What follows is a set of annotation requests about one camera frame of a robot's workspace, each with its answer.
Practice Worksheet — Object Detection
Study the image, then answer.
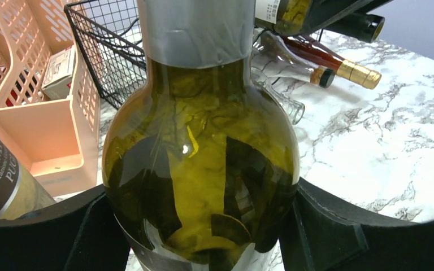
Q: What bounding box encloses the green bottle cream label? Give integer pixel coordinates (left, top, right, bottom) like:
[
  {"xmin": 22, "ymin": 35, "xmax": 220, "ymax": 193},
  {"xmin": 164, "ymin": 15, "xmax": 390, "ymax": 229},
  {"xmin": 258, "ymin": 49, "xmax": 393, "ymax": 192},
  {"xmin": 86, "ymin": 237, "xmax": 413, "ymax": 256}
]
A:
[{"xmin": 255, "ymin": 0, "xmax": 312, "ymax": 36}]

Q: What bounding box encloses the small white box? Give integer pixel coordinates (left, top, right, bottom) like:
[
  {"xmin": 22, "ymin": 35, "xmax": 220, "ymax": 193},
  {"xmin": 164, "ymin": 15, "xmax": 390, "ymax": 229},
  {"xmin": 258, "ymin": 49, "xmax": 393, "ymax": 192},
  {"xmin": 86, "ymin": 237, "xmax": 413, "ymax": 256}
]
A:
[{"xmin": 42, "ymin": 45, "xmax": 76, "ymax": 100}]

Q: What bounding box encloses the green bottle tan label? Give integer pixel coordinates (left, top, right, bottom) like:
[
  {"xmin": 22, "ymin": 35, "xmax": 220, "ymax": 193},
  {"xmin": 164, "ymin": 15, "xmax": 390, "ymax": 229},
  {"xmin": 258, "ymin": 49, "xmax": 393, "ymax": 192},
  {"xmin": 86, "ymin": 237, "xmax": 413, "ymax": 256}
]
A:
[{"xmin": 102, "ymin": 1, "xmax": 300, "ymax": 270}]

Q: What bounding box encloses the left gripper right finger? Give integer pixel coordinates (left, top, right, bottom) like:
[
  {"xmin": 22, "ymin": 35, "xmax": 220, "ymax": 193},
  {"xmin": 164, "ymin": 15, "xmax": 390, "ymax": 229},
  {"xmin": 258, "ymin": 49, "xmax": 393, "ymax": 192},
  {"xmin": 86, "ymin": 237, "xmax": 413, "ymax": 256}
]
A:
[{"xmin": 279, "ymin": 179, "xmax": 434, "ymax": 270}]

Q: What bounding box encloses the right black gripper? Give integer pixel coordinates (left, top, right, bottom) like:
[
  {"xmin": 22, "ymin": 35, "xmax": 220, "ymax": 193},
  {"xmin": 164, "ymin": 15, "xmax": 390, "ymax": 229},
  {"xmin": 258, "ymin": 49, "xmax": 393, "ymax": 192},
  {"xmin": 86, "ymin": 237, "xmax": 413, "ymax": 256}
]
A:
[{"xmin": 299, "ymin": 0, "xmax": 393, "ymax": 34}]

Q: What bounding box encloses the red wine gold cap bottle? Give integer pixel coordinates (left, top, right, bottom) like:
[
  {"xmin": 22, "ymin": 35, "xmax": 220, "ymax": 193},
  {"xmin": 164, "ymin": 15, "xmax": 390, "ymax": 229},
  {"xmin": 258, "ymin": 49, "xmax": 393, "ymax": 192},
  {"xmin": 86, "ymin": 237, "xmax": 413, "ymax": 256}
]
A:
[{"xmin": 283, "ymin": 35, "xmax": 381, "ymax": 90}]

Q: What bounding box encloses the clear glass bottle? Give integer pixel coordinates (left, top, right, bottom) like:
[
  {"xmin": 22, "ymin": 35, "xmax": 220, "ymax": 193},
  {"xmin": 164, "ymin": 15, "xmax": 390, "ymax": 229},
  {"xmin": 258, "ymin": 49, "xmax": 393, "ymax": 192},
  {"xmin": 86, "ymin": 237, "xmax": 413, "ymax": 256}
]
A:
[{"xmin": 251, "ymin": 67, "xmax": 305, "ymax": 125}]

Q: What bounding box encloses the green bottle brown label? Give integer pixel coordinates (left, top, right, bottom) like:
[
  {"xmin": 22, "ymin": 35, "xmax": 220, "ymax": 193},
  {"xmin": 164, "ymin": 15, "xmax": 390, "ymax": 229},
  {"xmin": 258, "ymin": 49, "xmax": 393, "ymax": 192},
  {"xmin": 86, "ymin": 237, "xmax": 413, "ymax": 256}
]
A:
[{"xmin": 0, "ymin": 140, "xmax": 55, "ymax": 220}]

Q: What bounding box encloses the clear bottle black cap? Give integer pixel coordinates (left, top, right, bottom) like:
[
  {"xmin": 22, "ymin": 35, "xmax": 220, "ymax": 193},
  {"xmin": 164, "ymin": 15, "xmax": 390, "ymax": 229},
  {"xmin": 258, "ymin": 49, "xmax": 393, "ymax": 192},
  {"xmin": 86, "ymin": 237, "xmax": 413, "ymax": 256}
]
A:
[{"xmin": 251, "ymin": 29, "xmax": 336, "ymax": 89}]

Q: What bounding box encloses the black wire wine rack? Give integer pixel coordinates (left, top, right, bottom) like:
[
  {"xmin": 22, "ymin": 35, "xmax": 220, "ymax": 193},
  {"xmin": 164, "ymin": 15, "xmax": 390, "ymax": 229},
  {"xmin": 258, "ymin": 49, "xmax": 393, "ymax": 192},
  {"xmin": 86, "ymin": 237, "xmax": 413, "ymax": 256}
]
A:
[{"xmin": 64, "ymin": 1, "xmax": 146, "ymax": 108}]

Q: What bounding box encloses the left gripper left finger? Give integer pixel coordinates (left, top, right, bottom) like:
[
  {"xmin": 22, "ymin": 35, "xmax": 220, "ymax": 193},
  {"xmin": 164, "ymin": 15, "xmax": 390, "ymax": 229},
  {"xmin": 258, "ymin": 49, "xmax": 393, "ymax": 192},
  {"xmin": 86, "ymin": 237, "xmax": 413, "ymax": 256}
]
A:
[{"xmin": 0, "ymin": 185, "xmax": 130, "ymax": 270}]

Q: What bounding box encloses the peach plastic file organizer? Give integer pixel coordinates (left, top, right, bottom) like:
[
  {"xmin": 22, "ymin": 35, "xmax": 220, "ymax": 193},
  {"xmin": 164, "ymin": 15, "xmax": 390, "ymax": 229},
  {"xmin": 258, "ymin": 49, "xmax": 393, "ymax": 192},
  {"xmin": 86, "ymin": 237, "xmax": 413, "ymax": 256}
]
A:
[{"xmin": 0, "ymin": 1, "xmax": 100, "ymax": 196}]

